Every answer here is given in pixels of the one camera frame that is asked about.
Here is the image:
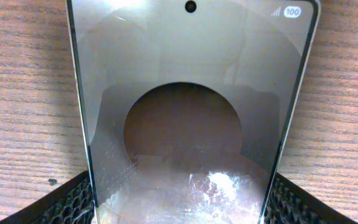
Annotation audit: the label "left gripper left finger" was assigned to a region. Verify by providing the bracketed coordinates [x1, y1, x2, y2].
[0, 170, 94, 224]

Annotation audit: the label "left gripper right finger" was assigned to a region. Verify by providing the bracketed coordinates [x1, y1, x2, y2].
[264, 173, 357, 224]

